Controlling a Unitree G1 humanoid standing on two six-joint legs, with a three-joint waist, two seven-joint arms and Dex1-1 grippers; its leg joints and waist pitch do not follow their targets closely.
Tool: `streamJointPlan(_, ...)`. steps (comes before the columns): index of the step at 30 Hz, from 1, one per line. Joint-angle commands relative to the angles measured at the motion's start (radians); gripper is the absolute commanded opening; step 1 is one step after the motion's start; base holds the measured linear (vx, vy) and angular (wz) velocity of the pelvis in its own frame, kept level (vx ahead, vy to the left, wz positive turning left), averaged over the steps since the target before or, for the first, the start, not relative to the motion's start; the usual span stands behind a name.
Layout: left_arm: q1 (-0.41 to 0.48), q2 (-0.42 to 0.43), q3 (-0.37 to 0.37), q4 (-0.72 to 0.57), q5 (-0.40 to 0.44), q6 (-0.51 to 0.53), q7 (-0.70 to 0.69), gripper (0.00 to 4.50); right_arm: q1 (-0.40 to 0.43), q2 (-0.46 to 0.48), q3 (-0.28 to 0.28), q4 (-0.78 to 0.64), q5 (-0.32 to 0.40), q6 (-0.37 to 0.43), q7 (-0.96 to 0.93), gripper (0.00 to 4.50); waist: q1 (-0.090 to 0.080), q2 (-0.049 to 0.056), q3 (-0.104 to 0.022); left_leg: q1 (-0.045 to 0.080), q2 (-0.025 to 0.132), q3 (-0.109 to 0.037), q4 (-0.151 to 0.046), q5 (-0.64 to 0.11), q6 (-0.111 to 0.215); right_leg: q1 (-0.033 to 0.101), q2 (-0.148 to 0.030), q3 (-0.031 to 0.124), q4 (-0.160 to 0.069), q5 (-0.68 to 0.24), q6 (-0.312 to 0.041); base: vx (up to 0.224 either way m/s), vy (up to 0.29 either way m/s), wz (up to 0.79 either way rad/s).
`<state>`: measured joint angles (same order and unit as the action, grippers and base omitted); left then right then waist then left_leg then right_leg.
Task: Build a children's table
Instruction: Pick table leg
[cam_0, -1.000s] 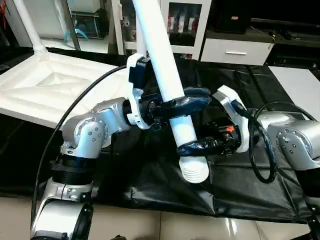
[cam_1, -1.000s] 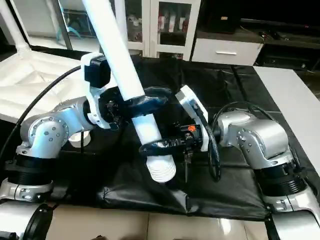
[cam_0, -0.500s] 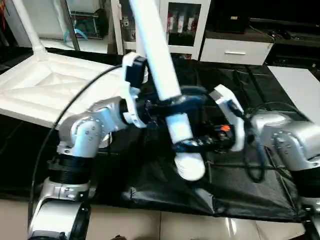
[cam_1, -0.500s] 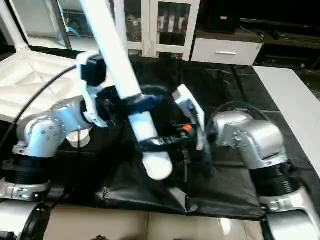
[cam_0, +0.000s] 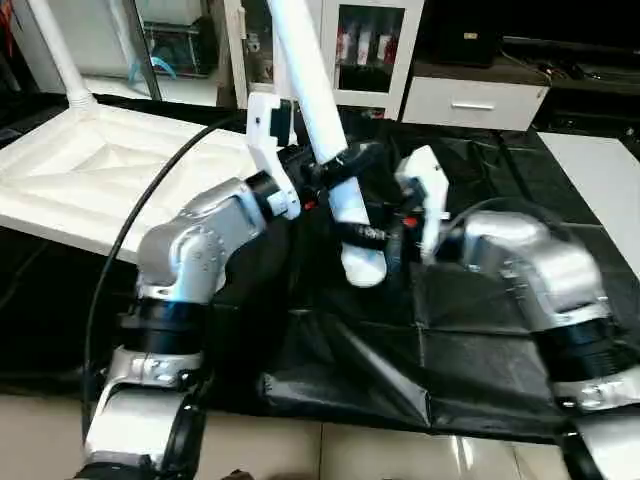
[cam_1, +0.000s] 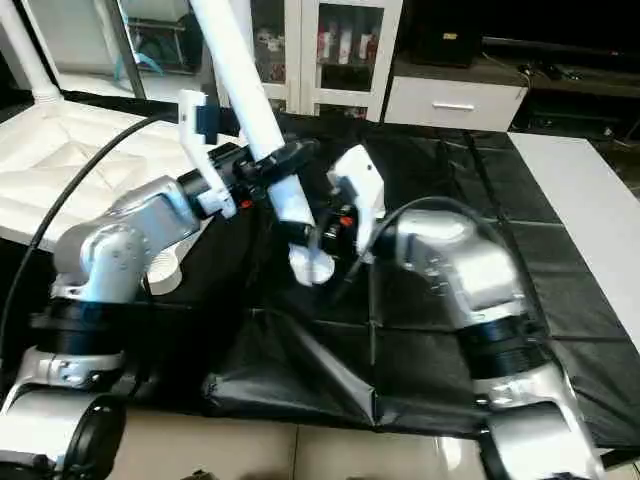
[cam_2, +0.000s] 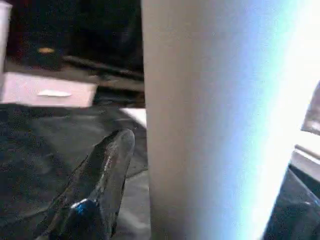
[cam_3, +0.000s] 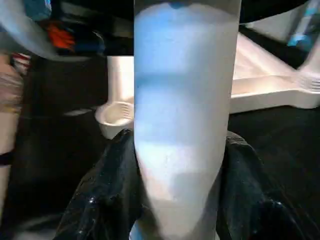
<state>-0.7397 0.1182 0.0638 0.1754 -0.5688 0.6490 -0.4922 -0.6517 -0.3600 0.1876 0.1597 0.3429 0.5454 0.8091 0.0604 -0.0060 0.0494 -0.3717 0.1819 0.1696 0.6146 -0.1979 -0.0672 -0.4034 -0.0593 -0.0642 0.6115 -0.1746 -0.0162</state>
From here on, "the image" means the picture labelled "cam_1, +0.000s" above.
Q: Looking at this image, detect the white plastic table leg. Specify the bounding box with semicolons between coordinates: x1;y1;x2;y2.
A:
0;0;64;107
187;0;338;289

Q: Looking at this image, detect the white plastic table top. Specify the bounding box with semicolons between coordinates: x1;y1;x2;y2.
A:
0;93;203;298

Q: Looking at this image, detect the white glass door cabinet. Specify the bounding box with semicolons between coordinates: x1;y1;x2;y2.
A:
198;0;407;122

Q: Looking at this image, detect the blue plastic stool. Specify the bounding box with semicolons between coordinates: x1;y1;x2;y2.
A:
124;48;168;77

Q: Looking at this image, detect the black table mat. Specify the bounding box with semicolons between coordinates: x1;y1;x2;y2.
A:
0;88;640;443

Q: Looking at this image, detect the white drawer unit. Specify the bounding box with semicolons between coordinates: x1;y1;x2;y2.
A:
384;60;530;132

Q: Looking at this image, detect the black speaker box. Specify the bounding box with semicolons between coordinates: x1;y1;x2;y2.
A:
404;0;483;67

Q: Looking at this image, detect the white flat board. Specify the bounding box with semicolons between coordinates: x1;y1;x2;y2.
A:
508;131;640;353

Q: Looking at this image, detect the dark TV stand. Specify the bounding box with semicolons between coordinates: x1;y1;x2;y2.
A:
520;35;640;136

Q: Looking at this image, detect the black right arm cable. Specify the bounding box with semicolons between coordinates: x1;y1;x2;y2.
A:
328;194;483;303

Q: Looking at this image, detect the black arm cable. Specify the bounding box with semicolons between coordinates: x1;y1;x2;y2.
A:
328;194;483;303
0;113;183;373

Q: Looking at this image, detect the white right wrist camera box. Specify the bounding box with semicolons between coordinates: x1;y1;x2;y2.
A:
327;144;387;253

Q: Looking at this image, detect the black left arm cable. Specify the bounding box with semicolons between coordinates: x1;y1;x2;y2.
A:
0;113;183;373

